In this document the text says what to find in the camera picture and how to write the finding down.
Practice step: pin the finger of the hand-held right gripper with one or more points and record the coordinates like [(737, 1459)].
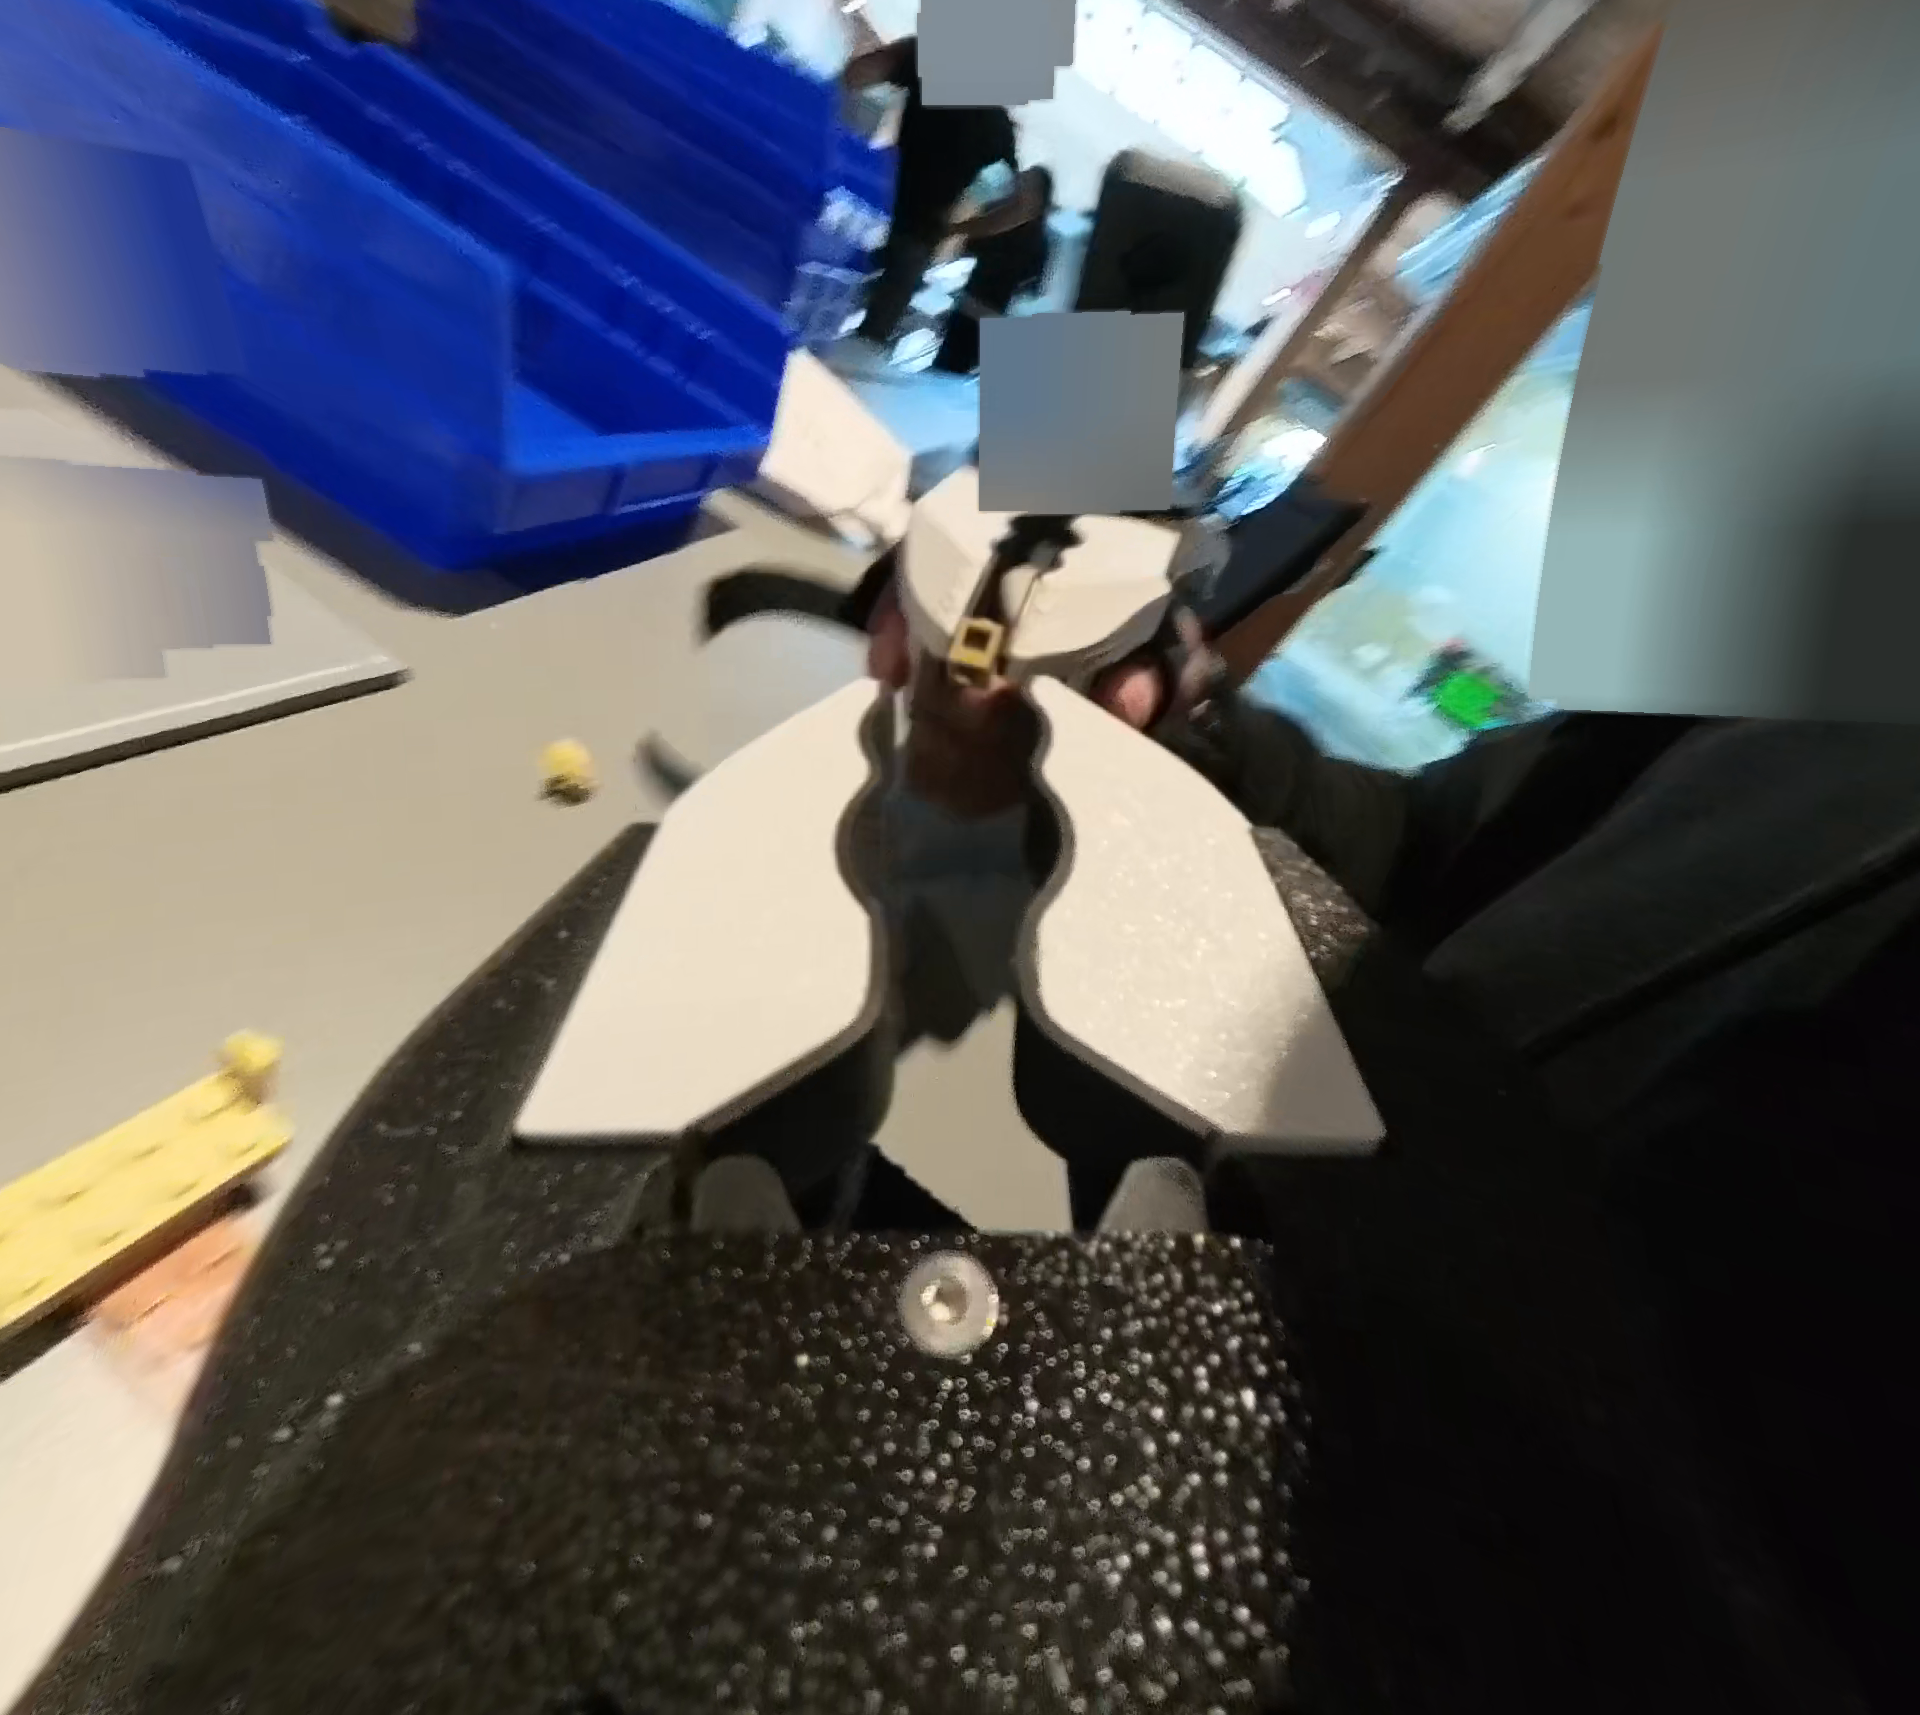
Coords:
[(1104, 590), (955, 582)]

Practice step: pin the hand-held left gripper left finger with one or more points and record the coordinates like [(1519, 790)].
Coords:
[(707, 982)]

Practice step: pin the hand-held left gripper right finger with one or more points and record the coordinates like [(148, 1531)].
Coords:
[(1200, 982)]

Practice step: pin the small yellow brick assembly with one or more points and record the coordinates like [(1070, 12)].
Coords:
[(979, 650)]

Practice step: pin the tiny yellow toy brick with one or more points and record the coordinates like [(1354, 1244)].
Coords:
[(568, 770)]

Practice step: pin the grey desk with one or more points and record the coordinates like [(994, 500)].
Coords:
[(360, 846)]

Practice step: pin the person's right hand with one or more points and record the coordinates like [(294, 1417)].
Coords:
[(1141, 686)]

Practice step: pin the wooden support pillar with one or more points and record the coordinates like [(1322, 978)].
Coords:
[(1471, 366)]

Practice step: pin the blue plastic bin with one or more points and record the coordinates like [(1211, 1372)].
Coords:
[(390, 216)]

